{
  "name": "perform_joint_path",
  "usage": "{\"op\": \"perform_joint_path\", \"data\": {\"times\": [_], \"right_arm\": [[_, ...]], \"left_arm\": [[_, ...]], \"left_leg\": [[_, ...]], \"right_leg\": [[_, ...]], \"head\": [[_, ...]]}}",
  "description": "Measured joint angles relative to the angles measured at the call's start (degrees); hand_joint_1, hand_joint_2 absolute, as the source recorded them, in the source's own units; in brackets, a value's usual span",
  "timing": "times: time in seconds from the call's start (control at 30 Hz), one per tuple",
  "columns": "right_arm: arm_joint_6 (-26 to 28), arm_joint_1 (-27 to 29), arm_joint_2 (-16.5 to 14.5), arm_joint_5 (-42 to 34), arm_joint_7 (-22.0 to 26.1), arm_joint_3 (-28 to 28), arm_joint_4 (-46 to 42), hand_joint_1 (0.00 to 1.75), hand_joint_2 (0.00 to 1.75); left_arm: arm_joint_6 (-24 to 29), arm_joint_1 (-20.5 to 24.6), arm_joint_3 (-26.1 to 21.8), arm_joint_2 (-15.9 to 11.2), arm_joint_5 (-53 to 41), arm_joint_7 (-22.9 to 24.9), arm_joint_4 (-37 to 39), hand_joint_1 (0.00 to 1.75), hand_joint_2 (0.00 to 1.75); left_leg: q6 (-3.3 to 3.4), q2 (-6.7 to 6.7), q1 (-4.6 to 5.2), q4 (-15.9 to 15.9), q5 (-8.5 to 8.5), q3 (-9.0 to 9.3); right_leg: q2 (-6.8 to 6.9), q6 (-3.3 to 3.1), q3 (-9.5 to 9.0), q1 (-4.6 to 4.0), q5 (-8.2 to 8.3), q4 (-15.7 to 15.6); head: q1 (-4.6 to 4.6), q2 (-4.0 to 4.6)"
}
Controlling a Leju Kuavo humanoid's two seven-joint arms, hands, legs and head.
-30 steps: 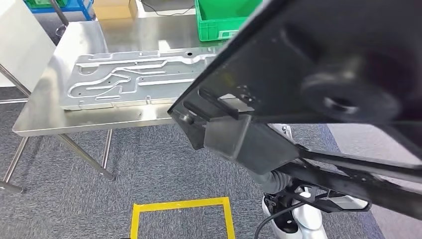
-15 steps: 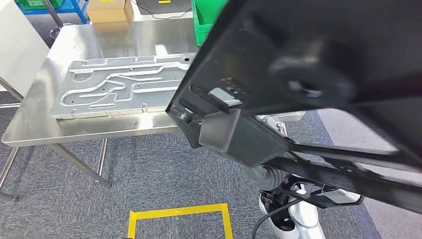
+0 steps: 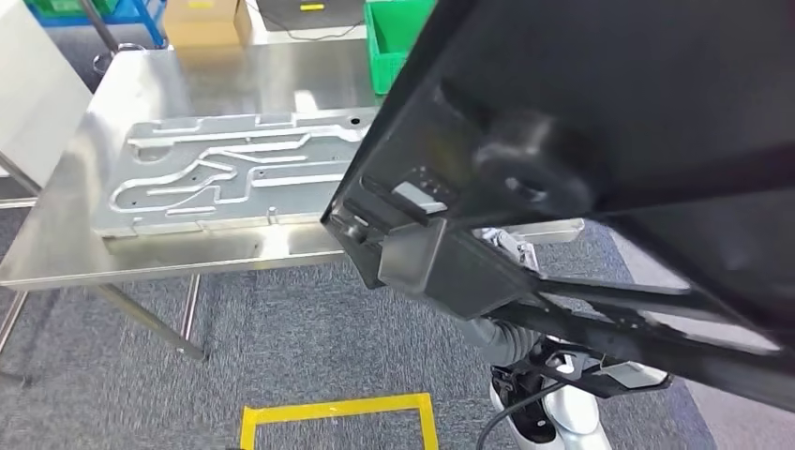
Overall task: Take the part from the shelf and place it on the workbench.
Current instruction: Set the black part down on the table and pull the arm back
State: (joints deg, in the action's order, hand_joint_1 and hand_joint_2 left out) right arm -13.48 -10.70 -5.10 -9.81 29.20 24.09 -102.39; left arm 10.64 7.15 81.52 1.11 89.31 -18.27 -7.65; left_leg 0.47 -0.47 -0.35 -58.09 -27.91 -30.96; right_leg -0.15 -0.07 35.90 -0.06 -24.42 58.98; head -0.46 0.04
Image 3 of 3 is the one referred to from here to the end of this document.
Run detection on black plastic plate frame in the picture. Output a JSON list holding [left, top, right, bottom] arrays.
[[320, 0, 795, 414]]

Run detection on stainless steel workbench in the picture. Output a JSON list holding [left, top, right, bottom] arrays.
[[0, 37, 586, 363]]

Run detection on silver stamped metal panel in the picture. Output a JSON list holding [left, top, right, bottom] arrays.
[[93, 108, 382, 240]]

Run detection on green plastic crate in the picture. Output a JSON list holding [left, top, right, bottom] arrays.
[[363, 0, 437, 97]]

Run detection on dark grey laptop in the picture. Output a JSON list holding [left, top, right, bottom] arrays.
[[255, 0, 368, 32]]

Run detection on white desk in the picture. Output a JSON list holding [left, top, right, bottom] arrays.
[[238, 0, 368, 46]]

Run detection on brown cardboard box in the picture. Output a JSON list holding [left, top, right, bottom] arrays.
[[162, 0, 253, 50]]

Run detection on blue metal cart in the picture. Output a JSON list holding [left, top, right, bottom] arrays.
[[24, 0, 169, 50]]

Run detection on stainless steel table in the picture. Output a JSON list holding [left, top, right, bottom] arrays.
[[0, 152, 42, 211]]

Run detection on white flat panel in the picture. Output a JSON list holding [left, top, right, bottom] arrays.
[[0, 0, 95, 188]]

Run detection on green crate with white label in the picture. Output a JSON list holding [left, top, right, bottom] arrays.
[[24, 0, 119, 18]]

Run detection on thin black laptop cable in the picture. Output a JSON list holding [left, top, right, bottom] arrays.
[[245, 0, 368, 43]]

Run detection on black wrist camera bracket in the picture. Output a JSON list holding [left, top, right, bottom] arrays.
[[490, 349, 673, 400]]

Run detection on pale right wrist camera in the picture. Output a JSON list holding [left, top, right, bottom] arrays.
[[599, 362, 670, 390]]

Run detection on ring-base stanchion pole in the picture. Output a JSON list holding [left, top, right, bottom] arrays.
[[79, 0, 148, 77]]

